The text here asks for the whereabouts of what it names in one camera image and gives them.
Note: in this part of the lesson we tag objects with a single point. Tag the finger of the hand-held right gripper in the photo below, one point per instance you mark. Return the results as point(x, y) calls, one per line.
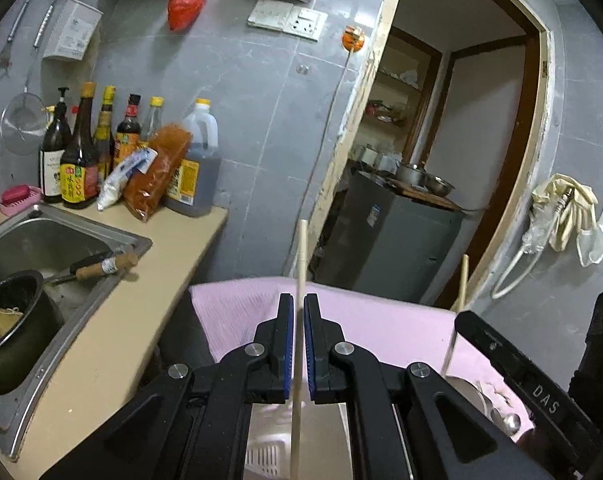
point(486, 340)

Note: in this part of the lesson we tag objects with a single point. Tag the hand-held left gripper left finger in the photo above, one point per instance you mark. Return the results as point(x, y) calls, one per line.
point(287, 350)

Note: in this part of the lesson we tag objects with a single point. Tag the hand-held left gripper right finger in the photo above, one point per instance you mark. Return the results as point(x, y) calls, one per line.
point(310, 350)

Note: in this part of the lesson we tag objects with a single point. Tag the wooden chopstick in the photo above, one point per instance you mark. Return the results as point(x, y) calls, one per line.
point(301, 260)
point(461, 290)

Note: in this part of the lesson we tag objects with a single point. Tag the pink cloth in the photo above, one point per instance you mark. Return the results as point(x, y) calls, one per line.
point(381, 320)

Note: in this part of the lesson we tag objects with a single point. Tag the small metal spoon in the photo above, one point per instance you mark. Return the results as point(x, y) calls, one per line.
point(511, 422)

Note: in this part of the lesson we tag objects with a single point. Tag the clear plastic bag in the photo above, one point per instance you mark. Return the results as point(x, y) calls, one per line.
point(594, 242)

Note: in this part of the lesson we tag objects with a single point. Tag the grey cabinet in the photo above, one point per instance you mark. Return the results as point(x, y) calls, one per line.
point(391, 240)

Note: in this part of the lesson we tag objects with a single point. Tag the metal bowl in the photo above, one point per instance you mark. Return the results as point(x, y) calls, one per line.
point(439, 186)

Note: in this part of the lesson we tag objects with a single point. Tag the metal pot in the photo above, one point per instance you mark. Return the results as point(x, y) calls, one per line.
point(410, 175)

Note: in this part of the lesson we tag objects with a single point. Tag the large dark liquid jug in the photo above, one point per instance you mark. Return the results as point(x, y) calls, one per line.
point(201, 180)

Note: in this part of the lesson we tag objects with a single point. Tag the orange-red food packet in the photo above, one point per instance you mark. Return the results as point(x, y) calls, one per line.
point(156, 180)

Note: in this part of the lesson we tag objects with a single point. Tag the white and blue packet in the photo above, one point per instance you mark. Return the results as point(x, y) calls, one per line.
point(121, 175)

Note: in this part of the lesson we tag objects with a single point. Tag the black pot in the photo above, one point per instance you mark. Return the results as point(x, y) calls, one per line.
point(31, 340)

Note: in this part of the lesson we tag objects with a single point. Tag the stainless steel sink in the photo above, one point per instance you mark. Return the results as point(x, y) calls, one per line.
point(46, 240)

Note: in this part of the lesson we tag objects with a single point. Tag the wooden shelf unit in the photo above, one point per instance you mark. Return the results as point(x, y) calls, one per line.
point(396, 90)

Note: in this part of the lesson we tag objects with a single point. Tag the clear yellow-cap bottle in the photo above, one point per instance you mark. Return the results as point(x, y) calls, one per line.
point(153, 120)

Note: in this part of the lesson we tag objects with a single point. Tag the red-cap dark sauce bottle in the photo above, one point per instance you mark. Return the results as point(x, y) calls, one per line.
point(127, 135)

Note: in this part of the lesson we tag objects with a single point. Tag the red-label soy sauce bottle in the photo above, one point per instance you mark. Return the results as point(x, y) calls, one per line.
point(78, 160)

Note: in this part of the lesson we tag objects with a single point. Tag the yellowish scouring pad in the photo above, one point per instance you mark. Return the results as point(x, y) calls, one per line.
point(3, 322)

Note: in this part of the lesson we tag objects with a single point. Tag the yellow-cap dark sauce bottle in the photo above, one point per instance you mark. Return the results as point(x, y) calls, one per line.
point(103, 130)

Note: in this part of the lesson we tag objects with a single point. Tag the pink soap dish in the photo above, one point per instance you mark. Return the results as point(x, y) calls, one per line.
point(16, 195)

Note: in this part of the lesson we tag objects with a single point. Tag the metal mesh strainer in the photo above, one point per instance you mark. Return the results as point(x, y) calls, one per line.
point(18, 125)

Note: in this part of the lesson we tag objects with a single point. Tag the hanging metal utensil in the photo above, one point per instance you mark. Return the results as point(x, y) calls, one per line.
point(12, 30)

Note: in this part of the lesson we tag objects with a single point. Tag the wooden door frame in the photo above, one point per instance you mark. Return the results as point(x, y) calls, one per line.
point(376, 75)

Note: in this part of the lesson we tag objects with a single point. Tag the orange wall hook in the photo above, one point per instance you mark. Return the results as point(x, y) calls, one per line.
point(354, 40)

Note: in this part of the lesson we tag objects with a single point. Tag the white switch socket panel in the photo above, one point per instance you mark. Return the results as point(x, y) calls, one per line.
point(286, 19)

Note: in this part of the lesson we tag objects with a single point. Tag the white wall box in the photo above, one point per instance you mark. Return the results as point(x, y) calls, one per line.
point(73, 30)

